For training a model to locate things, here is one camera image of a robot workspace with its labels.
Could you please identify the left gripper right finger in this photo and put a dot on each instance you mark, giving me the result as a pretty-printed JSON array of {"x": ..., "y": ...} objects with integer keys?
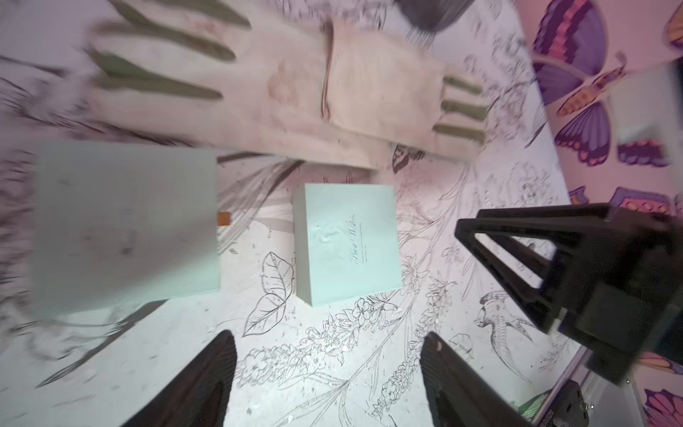
[{"x": 457, "y": 396}]

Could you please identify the mint jewelry box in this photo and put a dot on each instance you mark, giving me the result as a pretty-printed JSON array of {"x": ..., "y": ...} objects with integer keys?
[
  {"x": 346, "y": 242},
  {"x": 122, "y": 223}
]

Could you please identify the white work glove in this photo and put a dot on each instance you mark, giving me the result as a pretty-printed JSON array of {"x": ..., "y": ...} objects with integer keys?
[
  {"x": 381, "y": 86},
  {"x": 230, "y": 74}
]

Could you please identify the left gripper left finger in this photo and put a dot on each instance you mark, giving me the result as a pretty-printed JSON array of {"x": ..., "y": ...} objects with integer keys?
[{"x": 199, "y": 394}]

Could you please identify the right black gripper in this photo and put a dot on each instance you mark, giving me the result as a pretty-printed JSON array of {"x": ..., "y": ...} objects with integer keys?
[{"x": 611, "y": 277}]

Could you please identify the white work glove right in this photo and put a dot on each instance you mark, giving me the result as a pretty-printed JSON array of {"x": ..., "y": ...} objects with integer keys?
[{"x": 381, "y": 86}]

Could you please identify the white work glove left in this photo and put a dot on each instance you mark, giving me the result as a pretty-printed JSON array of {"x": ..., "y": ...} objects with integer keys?
[{"x": 230, "y": 74}]

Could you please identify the dark glass vase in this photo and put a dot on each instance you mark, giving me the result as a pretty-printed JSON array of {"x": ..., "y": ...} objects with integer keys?
[{"x": 433, "y": 15}]

